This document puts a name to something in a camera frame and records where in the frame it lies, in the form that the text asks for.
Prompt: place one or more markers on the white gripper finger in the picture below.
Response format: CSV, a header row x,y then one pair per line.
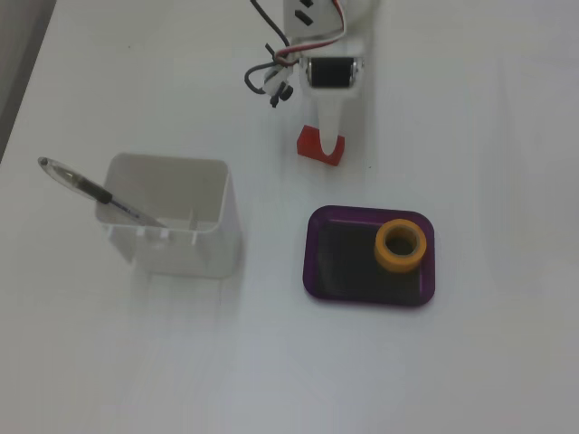
x,y
329,126

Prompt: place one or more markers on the white gripper body, black motor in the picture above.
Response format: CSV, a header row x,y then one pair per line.
x,y
329,75

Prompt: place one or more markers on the red cube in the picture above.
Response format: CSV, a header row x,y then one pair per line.
x,y
308,142

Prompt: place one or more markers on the purple tray with black base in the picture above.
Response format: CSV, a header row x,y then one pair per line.
x,y
348,271

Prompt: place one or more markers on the yellow tape roll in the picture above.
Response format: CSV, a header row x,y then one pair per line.
x,y
400,262

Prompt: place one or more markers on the white plastic pen holder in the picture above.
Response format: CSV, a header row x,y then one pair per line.
x,y
194,253

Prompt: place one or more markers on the clear black ballpoint pen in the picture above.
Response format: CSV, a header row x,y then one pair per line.
x,y
92,190

